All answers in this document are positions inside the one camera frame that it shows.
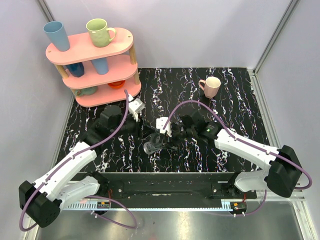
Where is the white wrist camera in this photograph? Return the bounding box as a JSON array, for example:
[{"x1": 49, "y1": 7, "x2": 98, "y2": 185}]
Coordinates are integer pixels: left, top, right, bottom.
[
  {"x1": 128, "y1": 98, "x2": 145, "y2": 122},
  {"x1": 156, "y1": 117, "x2": 172, "y2": 137}
]

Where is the pink three-tier shelf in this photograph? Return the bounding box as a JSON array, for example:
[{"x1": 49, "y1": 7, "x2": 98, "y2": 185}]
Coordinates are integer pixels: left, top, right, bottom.
[{"x1": 45, "y1": 27, "x2": 142, "y2": 108}]

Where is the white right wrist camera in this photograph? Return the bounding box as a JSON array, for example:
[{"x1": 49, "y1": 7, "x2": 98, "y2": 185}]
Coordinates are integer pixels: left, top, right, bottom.
[{"x1": 156, "y1": 117, "x2": 172, "y2": 137}]

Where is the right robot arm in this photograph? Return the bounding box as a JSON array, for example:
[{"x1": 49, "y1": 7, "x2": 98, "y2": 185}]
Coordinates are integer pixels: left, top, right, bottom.
[{"x1": 156, "y1": 111, "x2": 302, "y2": 199}]

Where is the green ceramic mug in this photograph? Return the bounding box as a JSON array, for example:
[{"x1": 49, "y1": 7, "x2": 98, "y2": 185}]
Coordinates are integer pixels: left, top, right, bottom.
[{"x1": 86, "y1": 18, "x2": 117, "y2": 48}]

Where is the aluminium frame rail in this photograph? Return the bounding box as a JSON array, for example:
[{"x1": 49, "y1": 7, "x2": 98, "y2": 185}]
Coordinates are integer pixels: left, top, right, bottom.
[{"x1": 57, "y1": 194, "x2": 303, "y2": 213}]

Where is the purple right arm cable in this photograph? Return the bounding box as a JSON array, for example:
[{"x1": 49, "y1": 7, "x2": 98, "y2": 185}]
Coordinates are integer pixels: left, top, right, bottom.
[{"x1": 162, "y1": 100, "x2": 313, "y2": 217}]

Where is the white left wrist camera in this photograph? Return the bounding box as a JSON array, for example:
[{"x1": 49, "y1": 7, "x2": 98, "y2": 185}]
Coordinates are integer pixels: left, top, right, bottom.
[{"x1": 128, "y1": 98, "x2": 145, "y2": 122}]

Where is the light blue cup middle shelf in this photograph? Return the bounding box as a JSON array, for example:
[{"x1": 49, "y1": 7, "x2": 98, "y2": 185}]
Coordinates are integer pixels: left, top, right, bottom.
[{"x1": 91, "y1": 57, "x2": 109, "y2": 75}]

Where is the teal ceramic mug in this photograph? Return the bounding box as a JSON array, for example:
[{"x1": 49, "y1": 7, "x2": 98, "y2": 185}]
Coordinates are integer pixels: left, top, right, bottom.
[{"x1": 73, "y1": 86, "x2": 98, "y2": 97}]

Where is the orange plastic bowl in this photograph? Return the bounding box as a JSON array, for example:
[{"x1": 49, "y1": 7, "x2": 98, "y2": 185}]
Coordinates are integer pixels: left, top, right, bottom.
[{"x1": 107, "y1": 80, "x2": 126, "y2": 89}]

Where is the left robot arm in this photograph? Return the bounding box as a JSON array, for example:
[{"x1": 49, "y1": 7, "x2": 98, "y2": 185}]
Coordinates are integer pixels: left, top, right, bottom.
[{"x1": 18, "y1": 101, "x2": 145, "y2": 228}]

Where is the pink ceramic mug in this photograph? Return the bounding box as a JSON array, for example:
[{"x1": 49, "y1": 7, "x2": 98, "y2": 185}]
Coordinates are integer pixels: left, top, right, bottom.
[{"x1": 198, "y1": 76, "x2": 221, "y2": 99}]

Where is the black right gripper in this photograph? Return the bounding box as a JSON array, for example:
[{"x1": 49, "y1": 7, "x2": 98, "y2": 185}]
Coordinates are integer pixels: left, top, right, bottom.
[{"x1": 160, "y1": 122, "x2": 196, "y2": 151}]

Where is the dark blue mug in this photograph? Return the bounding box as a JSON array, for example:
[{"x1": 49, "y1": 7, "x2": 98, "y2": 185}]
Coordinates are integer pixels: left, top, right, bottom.
[{"x1": 66, "y1": 62, "x2": 85, "y2": 78}]

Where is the light blue tall cup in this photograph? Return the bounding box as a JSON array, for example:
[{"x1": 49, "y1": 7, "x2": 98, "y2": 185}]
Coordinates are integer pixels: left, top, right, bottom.
[{"x1": 43, "y1": 21, "x2": 70, "y2": 52}]

